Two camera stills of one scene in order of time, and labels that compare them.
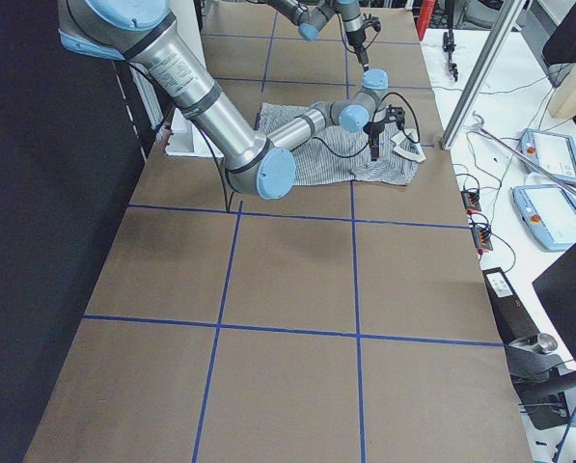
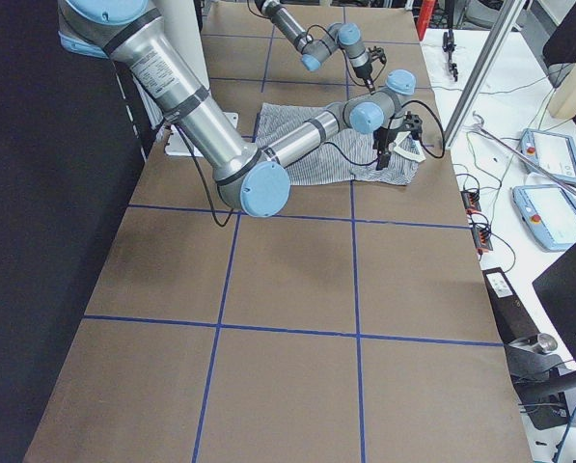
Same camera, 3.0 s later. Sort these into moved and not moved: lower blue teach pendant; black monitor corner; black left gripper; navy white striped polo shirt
Moved: black left gripper
Not moved: lower blue teach pendant; black monitor corner; navy white striped polo shirt
